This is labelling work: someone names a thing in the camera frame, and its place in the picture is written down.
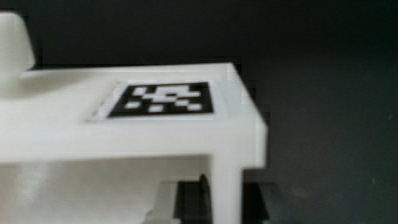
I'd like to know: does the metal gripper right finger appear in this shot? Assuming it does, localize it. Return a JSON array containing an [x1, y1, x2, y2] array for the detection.
[[241, 183, 293, 224]]

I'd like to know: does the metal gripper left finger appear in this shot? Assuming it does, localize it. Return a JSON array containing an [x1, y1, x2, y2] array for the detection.
[[142, 175, 213, 224]]

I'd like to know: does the white drawer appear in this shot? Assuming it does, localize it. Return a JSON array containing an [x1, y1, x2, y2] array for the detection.
[[0, 11, 268, 224]]

